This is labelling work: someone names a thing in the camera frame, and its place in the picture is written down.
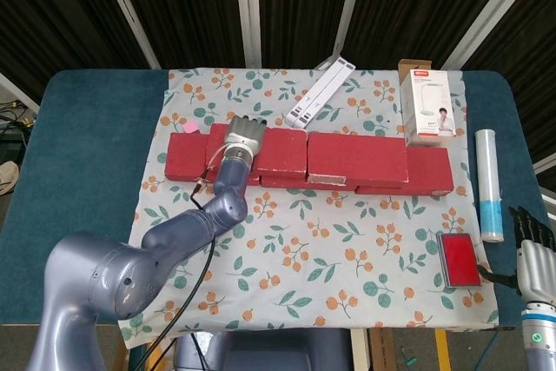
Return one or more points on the small pink cube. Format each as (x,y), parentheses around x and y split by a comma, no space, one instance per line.
(190,127)

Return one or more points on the red flat pad case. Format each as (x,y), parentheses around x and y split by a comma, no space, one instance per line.
(458,258)

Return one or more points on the white frame post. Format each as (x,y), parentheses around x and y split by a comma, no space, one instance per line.
(349,6)
(495,10)
(248,10)
(129,10)

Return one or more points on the white folding stand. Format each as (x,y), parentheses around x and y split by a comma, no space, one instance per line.
(319,95)

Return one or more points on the grey-blue robot torso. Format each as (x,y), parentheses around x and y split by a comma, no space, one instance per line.
(269,353)

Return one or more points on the white table leg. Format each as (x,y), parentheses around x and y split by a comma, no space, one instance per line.
(359,351)

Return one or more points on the red foam brick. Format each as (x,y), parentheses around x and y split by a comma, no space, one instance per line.
(184,156)
(428,167)
(282,149)
(282,183)

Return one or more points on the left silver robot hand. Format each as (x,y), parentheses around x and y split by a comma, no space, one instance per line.
(245,134)

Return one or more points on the brown cardboard sheet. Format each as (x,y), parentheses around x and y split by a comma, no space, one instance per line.
(382,351)

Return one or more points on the clear tube with blue band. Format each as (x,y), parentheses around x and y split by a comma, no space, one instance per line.
(488,171)

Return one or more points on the beige shoe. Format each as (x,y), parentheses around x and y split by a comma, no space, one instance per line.
(8,175)

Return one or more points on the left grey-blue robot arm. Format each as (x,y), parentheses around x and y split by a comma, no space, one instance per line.
(108,275)

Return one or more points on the white frame bar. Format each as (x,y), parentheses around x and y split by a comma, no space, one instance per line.
(17,89)
(546,164)

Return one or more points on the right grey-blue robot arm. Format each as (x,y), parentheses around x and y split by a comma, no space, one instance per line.
(538,340)

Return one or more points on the red brick with worn end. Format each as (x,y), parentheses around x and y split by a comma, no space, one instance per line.
(356,156)

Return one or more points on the white lamp box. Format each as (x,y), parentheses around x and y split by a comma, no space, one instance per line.
(423,101)

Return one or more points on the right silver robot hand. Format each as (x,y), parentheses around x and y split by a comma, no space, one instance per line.
(536,266)

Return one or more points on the floral print tablecloth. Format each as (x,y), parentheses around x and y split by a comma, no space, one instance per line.
(304,258)

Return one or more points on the blue felt table cover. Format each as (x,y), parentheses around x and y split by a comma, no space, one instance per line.
(87,127)

